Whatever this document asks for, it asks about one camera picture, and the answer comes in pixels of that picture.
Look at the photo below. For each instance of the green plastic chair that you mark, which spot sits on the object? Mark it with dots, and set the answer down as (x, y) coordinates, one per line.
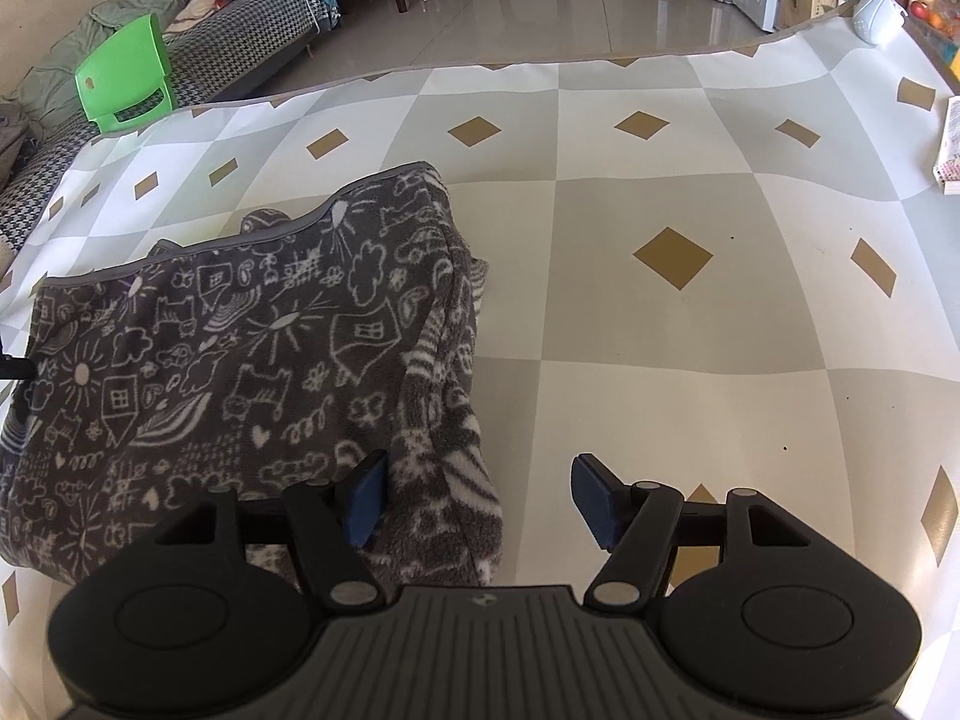
(124, 75)

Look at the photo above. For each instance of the pale green blanket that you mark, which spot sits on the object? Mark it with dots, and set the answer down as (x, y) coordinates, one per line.
(67, 67)

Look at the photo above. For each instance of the diamond patterned tablecloth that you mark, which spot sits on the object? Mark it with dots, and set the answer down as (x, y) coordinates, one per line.
(675, 165)

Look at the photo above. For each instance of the grey doodle print fleece jacket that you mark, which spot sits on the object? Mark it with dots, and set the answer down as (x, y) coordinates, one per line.
(225, 375)

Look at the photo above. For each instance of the houndstooth sofa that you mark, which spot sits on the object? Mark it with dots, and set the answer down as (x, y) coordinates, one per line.
(240, 30)

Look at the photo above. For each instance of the white rounded device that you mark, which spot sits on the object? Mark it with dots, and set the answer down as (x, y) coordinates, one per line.
(877, 15)

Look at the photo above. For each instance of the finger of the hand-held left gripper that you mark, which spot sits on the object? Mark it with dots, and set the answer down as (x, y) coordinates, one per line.
(15, 367)

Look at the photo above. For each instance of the white paper packet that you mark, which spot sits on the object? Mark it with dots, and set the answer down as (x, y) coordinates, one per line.
(949, 146)

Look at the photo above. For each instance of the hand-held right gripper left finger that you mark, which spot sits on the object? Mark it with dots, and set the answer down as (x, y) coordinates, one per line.
(367, 501)

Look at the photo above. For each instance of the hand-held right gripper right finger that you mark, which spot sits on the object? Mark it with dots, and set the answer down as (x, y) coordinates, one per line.
(596, 501)

